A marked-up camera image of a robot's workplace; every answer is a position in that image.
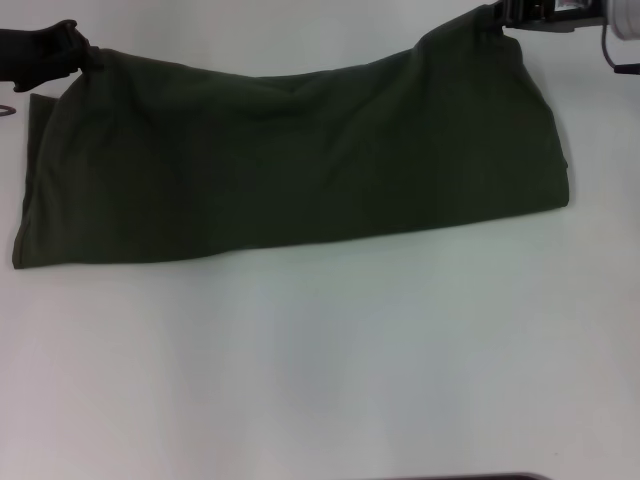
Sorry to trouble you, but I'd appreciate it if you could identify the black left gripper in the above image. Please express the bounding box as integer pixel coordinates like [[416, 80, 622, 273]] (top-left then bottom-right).
[[0, 18, 109, 95]]

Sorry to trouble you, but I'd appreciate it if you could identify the dark green FREE t-shirt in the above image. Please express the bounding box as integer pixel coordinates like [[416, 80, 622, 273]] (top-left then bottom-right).
[[11, 2, 572, 271]]

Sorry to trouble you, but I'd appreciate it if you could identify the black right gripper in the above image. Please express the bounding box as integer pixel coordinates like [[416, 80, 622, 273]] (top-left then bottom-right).
[[490, 0, 609, 35]]

